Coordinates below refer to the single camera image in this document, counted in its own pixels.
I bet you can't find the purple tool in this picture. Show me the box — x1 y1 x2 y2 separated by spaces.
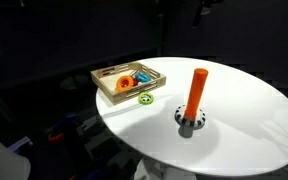
7 136 34 154

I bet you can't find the large black white striped ring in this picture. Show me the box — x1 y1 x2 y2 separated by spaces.
174 104 207 129

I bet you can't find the blue ring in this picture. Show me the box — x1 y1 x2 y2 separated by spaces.
136 72 153 85

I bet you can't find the large orange ring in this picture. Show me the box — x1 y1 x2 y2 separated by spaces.
115 75 134 93

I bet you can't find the white table pedestal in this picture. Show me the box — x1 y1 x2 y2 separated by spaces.
133 157 198 180

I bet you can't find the wooden slatted tray box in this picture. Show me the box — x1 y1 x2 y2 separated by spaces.
90 61 168 106

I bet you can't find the white rounded object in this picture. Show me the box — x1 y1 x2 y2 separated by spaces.
0 128 32 180

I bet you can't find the blue clamp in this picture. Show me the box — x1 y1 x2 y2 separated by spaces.
52 112 80 132

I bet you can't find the orange stacking peg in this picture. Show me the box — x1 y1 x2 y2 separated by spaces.
184 67 209 121

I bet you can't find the green toothed ring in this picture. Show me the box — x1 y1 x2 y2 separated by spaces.
137 91 155 107

